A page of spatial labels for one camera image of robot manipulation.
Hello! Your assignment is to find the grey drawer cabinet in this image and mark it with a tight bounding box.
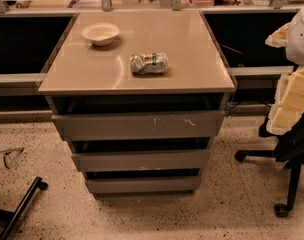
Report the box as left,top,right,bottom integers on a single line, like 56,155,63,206
39,11,235,196

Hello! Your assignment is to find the grey middle drawer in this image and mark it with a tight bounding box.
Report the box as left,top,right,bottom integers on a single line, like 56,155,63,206
72,149,210,172

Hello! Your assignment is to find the grey top drawer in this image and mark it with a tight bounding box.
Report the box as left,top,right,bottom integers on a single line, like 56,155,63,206
52,111,224,141

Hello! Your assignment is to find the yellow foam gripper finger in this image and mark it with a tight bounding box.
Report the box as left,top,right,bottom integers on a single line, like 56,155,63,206
265,23,289,48
266,66,304,135

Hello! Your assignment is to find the thin cable on floor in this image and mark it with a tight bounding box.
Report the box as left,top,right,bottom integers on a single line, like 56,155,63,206
0,146,25,170

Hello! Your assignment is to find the white bowl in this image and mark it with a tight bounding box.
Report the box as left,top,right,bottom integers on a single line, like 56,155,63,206
81,22,120,46

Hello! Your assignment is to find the grey drawer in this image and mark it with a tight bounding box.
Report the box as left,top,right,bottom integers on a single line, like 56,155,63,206
52,111,224,141
85,176,201,194
72,149,210,172

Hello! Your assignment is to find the grey bottom drawer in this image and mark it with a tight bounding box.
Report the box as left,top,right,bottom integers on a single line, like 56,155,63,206
85,176,201,194

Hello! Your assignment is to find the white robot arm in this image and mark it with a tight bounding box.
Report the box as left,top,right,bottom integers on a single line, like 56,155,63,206
265,6,304,135

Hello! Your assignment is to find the black chair base leg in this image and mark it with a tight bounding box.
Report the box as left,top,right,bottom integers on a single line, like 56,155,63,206
0,176,48,240

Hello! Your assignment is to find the black office chair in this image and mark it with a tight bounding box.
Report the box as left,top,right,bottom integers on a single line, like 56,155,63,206
234,114,304,217

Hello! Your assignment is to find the crushed silver can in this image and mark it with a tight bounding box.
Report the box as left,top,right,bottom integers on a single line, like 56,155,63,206
130,53,168,75

